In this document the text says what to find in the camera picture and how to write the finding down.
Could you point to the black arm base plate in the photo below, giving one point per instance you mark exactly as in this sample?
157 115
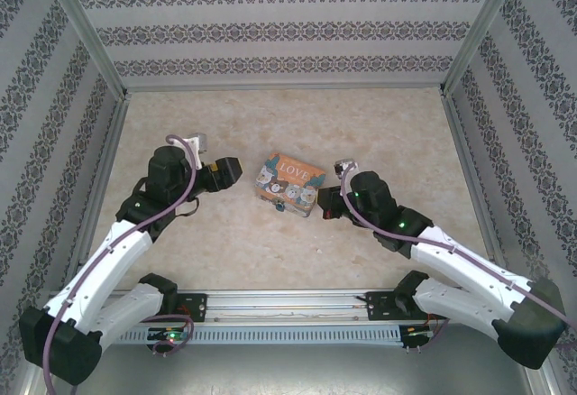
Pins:
194 307
378 307

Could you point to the aluminium frame post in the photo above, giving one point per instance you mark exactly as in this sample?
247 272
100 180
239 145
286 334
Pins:
85 25
484 25

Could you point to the aluminium mounting rail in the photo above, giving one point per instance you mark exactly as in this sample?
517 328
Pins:
279 307

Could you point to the orange LOVE bear tin box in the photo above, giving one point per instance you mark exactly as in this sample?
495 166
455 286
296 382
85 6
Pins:
288 183

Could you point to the aluminium frame side rail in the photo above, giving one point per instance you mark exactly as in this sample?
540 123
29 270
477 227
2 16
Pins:
97 183
478 183

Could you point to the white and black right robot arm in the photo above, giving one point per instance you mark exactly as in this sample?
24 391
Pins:
478 287

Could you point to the circuit board with green light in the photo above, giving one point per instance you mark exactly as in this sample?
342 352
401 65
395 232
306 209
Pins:
169 335

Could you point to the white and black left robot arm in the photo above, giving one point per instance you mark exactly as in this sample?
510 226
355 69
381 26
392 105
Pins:
99 269

